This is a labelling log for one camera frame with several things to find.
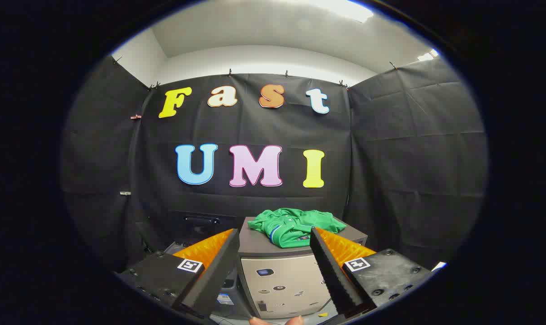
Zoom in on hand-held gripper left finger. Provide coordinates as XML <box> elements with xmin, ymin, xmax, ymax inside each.
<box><xmin>115</xmin><ymin>228</ymin><xmax>241</xmax><ymax>320</ymax></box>

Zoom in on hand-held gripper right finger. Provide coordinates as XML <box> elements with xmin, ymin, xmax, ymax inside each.
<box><xmin>309</xmin><ymin>227</ymin><xmax>434</xmax><ymax>323</ymax></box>

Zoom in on grey top-load washing machine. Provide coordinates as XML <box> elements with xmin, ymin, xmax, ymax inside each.
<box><xmin>164</xmin><ymin>210</ymin><xmax>252</xmax><ymax>320</ymax></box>

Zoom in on green polo shirt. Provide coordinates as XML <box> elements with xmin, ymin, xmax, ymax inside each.
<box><xmin>248</xmin><ymin>208</ymin><xmax>347</xmax><ymax>249</ymax></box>

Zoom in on grey cabinet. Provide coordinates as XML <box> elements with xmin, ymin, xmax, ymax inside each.
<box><xmin>237</xmin><ymin>217</ymin><xmax>369</xmax><ymax>319</ymax></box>

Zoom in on black backdrop cloth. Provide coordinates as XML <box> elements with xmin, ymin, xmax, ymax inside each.
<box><xmin>61</xmin><ymin>56</ymin><xmax>488</xmax><ymax>271</ymax></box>

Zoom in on long ceiling light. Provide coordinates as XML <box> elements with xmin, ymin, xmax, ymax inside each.
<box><xmin>313</xmin><ymin>0</ymin><xmax>374</xmax><ymax>23</ymax></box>

